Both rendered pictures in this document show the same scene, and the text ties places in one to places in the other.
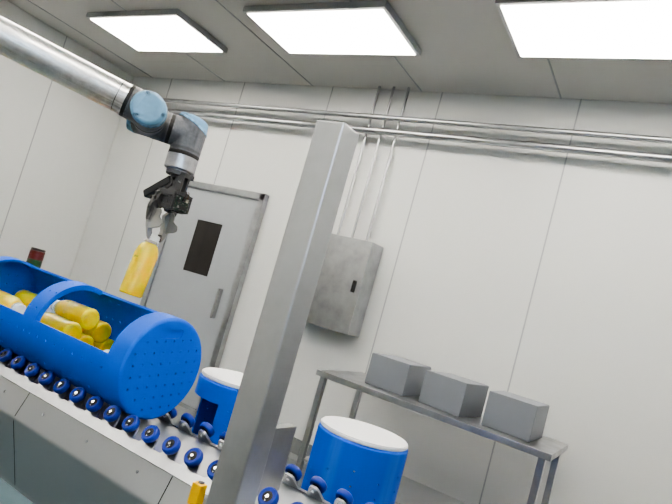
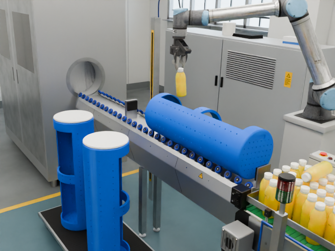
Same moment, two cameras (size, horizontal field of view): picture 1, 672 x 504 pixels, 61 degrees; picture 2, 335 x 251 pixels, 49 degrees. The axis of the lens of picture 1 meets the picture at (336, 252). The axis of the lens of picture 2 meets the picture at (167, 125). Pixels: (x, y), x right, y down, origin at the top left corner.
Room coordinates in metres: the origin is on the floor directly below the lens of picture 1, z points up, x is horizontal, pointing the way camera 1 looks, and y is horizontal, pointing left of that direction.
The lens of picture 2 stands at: (3.89, 1.32, 1.88)
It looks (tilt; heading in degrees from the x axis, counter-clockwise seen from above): 20 degrees down; 201
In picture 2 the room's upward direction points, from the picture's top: 2 degrees clockwise
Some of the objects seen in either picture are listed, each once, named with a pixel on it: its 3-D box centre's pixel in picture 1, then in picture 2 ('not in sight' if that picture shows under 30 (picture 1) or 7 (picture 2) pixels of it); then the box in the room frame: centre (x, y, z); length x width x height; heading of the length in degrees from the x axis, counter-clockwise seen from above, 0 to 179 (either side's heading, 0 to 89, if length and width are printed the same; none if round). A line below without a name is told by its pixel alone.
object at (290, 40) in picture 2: not in sight; (296, 41); (0.00, 1.13, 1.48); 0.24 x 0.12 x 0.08; 67
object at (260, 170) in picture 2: not in sight; (261, 176); (2.07, 1.15, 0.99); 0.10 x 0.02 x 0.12; 148
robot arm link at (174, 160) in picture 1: (181, 165); (179, 32); (1.67, 0.51, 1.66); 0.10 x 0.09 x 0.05; 147
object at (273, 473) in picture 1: (269, 457); (131, 109); (1.37, 0.02, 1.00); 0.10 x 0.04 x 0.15; 148
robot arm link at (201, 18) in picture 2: (150, 121); (199, 18); (1.62, 0.62, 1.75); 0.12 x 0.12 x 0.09; 18
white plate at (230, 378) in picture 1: (239, 380); (105, 139); (2.08, 0.21, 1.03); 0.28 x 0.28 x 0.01
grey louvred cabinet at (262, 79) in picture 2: not in sight; (233, 97); (-0.44, 0.47, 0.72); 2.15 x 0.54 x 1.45; 59
